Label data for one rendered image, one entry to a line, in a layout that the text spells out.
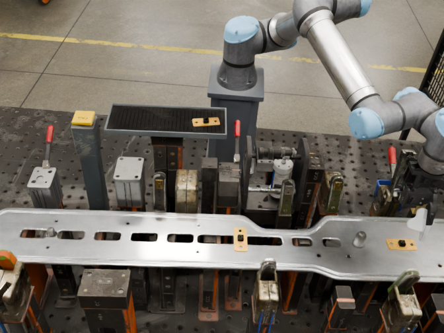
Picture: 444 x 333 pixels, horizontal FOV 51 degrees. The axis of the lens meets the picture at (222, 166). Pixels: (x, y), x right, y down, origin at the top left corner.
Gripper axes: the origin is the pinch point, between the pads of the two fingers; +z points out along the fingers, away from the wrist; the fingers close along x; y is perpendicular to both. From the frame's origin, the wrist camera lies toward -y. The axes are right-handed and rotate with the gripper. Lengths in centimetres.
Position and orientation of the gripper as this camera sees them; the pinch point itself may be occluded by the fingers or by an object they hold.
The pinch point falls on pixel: (413, 219)
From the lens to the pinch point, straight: 138.6
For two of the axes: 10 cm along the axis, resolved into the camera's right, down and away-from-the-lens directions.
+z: -0.5, 7.3, 6.8
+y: -10.0, -0.3, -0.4
